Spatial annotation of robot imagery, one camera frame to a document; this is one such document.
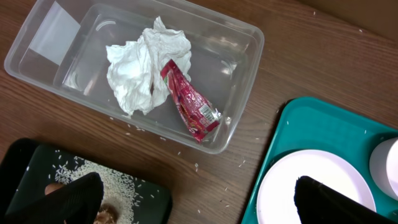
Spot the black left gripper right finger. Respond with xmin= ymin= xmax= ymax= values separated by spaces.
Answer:
xmin=294 ymin=176 xmax=395 ymax=224

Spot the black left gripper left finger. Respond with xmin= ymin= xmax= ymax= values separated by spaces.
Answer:
xmin=4 ymin=172 xmax=104 ymax=224

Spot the brown fried food stick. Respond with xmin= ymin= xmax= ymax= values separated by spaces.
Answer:
xmin=45 ymin=183 xmax=64 ymax=195

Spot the brown nut cluster snack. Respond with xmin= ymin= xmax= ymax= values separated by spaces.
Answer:
xmin=93 ymin=207 xmax=119 ymax=224

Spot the large white plate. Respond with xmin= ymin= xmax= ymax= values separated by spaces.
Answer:
xmin=257 ymin=149 xmax=376 ymax=224

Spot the pile of white rice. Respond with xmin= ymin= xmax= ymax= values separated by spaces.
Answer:
xmin=47 ymin=150 xmax=159 ymax=224

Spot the pink white bowl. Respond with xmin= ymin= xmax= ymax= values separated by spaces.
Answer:
xmin=369 ymin=138 xmax=397 ymax=200

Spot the red snack wrapper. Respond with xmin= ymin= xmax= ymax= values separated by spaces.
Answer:
xmin=160 ymin=60 xmax=221 ymax=142

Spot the white napkin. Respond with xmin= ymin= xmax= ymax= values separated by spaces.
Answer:
xmin=106 ymin=17 xmax=192 ymax=116

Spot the black plastic tray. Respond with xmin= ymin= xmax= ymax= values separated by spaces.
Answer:
xmin=1 ymin=138 xmax=172 ymax=224

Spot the teal serving tray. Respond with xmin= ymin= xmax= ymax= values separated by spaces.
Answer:
xmin=241 ymin=97 xmax=397 ymax=224

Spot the clear plastic bin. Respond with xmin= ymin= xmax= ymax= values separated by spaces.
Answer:
xmin=4 ymin=0 xmax=264 ymax=154

